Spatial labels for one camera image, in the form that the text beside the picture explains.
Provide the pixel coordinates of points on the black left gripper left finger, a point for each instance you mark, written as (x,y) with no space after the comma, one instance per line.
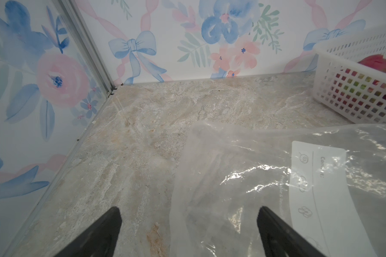
(99,239)

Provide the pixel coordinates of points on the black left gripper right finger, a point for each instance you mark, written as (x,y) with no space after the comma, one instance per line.
(279,239)

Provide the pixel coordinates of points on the aluminium corner post left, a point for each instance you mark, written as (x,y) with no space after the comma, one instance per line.
(77,26)

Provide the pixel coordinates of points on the clear zip-top bag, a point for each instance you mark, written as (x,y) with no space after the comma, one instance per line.
(328,184)

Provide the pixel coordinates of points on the white plastic basket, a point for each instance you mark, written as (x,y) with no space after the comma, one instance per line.
(349,88)

